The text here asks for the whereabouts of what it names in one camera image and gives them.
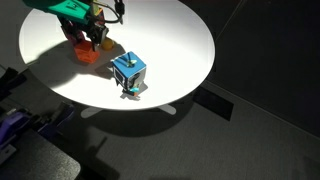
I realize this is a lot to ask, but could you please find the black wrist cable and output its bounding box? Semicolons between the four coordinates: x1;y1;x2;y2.
93;0;126;26

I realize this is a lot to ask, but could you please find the blue paper cube with number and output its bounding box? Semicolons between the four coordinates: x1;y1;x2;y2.
111;50;148;90

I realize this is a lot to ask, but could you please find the purple black clamp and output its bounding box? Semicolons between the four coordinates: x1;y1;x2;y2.
0;111;34;148
35;101;76;135

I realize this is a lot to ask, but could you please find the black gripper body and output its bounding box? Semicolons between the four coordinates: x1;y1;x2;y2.
57;13;110;37

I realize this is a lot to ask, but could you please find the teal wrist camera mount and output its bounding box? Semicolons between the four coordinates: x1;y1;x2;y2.
22;0;92;25

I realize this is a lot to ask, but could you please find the small silver black toy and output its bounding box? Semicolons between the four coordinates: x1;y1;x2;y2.
121;79;143;98

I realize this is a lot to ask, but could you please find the orange block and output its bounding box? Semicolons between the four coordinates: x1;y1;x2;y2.
73;39;101;65

